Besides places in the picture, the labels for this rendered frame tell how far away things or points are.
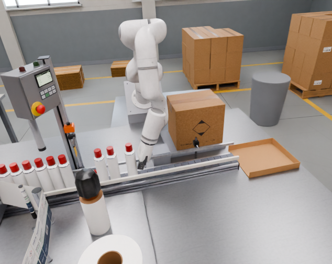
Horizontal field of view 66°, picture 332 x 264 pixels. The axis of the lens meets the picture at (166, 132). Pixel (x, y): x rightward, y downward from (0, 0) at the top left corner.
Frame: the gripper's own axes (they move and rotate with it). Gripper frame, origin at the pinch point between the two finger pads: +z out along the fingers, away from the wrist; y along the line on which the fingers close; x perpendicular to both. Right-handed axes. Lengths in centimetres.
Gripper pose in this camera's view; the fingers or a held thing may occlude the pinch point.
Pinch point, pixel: (141, 165)
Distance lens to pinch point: 132.6
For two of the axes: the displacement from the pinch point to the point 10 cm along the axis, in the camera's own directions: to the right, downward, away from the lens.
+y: 2.3, 5.0, -8.4
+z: -2.8, 8.6, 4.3
